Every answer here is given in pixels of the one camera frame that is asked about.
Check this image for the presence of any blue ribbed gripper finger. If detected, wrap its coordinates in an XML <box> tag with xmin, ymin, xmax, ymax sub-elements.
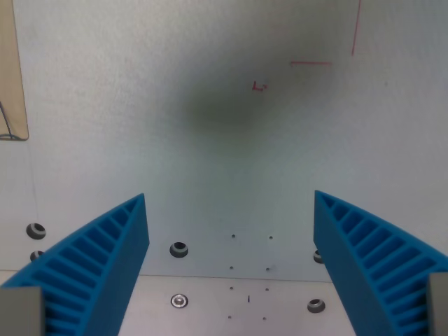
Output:
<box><xmin>313</xmin><ymin>190</ymin><xmax>448</xmax><ymax>336</ymax></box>
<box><xmin>0</xmin><ymin>192</ymin><xmax>151</xmax><ymax>336</ymax></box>

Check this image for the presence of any wooden board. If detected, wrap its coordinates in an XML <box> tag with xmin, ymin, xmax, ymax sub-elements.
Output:
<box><xmin>0</xmin><ymin>0</ymin><xmax>29</xmax><ymax>141</ymax></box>

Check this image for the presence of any thin dark cable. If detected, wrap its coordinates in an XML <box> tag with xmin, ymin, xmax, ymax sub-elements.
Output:
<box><xmin>0</xmin><ymin>101</ymin><xmax>28</xmax><ymax>142</ymax></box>

